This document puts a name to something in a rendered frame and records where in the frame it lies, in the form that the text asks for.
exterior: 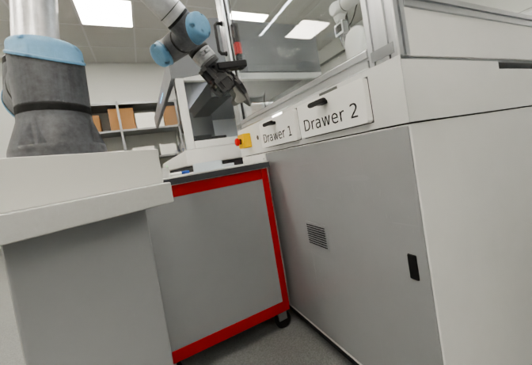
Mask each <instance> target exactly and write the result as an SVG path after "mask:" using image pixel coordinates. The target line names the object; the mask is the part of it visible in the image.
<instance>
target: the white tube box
mask: <svg viewBox="0 0 532 365"><path fill-rule="evenodd" d="M192 166H193V171H194V173H198V172H203V171H208V170H213V169H222V168H223V166H222V159H221V160H216V161H211V162H201V163H196V164H192Z"/></svg>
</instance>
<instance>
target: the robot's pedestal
mask: <svg viewBox="0 0 532 365"><path fill-rule="evenodd" d="M173 201H174V200H173V192H172V187H171V183H170V182H166V183H160V184H152V185H147V186H143V187H139V188H131V189H127V190H123V191H118V192H110V193H106V194H102V195H98V196H90V197H86V198H81V199H77V200H69V201H65V202H61V203H53V204H48V205H44V206H40V207H32V208H28V209H24V210H19V211H11V212H7V213H3V214H0V246H1V249H2V256H3V260H4V265H5V268H6V275H7V279H8V284H9V291H10V295H11V299H12V303H13V311H14V315H15V318H16V323H17V330H18V334H19V338H20V342H21V350H22V354H23V358H24V362H25V365H173V357H172V352H171V347H170V342H169V334H168V330H167V326H166V321H165V313H164V309H163V304H162V296H161V292H160V287H159V282H158V274H157V270H156V265H155V261H154V253H153V248H152V244H151V240H150V231H149V227H148V222H147V217H146V210H145V209H148V208H152V207H157V206H161V205H164V204H167V203H172V202H173Z"/></svg>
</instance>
